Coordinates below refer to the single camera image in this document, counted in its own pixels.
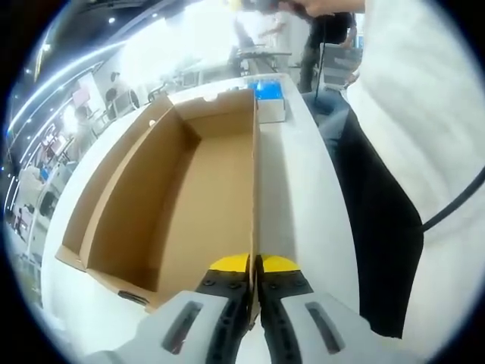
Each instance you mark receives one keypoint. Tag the person in white shirt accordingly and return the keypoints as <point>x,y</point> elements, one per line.
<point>417,113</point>

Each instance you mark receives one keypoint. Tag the brown cardboard shoe box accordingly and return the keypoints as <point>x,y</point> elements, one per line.
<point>189,189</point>

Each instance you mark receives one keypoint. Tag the blue tissue pack soft item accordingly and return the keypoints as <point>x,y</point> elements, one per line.
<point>271,100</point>

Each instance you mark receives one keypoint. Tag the person's black garment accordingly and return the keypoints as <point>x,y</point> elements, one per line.
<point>379,227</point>

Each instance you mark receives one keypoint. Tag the ceiling light strip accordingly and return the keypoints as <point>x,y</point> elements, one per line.
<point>64,72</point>

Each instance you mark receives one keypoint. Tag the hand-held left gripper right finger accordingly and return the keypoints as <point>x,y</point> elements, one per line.
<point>299,318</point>

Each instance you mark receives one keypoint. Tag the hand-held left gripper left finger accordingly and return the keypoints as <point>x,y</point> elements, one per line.
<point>216,314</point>

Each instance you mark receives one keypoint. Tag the pink monitor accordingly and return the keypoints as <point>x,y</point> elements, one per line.
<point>80,98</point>

